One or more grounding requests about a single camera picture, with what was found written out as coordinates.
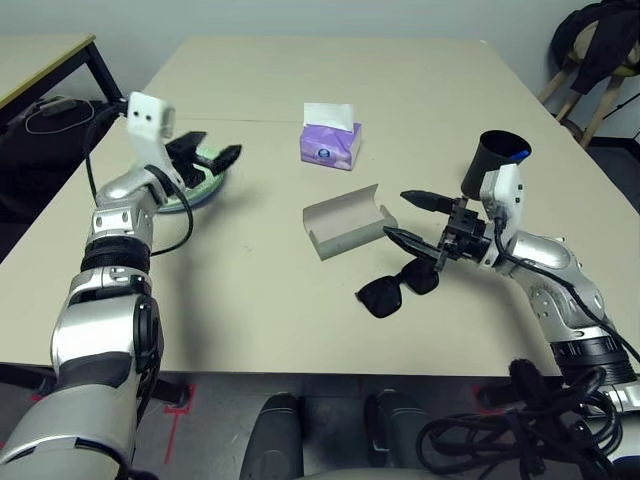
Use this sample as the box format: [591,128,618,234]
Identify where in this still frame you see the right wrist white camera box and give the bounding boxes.
[478,162,524,236]

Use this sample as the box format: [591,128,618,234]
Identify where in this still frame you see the robot left leg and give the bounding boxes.
[239,392,306,480]

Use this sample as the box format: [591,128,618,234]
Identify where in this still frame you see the beige black-framed side table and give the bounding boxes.
[0,33,124,131]

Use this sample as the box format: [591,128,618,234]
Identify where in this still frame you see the light green plate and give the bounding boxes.
[129,144,231,211]

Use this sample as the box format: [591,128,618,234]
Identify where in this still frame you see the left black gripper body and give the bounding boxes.
[167,147,221,191]

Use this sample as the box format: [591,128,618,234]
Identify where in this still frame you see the robot leg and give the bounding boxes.
[239,392,306,480]
[364,389,441,471]

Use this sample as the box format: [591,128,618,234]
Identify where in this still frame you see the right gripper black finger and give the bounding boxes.
[399,189,456,215]
[382,226,446,274]

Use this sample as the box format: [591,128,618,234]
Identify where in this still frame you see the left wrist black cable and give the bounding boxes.
[83,102,195,257]

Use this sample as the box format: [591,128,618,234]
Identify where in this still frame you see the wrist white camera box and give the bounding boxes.
[478,162,524,236]
[124,91,187,201]

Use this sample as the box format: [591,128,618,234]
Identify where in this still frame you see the robot right leg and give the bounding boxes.
[364,389,441,471]

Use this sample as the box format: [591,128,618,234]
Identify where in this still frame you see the wooden stool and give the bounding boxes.
[537,29,640,149]

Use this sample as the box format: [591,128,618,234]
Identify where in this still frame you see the black sunglasses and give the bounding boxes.
[354,257,441,320]

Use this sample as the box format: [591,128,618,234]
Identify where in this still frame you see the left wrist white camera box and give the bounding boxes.
[124,91,187,201]

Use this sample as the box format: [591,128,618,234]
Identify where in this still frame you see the thin white floor cable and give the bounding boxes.
[24,97,96,135]

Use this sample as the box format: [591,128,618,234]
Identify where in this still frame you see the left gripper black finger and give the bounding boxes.
[165,131,208,157]
[209,144,244,174]

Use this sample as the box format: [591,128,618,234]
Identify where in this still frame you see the grey power adapter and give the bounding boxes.
[39,97,76,116]

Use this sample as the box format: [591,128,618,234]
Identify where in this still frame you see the black cable bundle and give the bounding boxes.
[417,357,640,480]

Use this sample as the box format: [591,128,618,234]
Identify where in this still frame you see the black jacket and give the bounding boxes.
[552,0,640,96]

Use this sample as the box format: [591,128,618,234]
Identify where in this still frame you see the purple tissue pack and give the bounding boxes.
[299,102,364,173]

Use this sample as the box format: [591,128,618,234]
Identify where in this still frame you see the black plastic cup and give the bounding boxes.
[460,129,533,199]

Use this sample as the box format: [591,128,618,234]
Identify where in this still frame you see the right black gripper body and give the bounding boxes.
[434,196,496,271]

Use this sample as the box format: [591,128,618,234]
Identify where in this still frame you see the grey glasses case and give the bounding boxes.
[302,183,400,262]

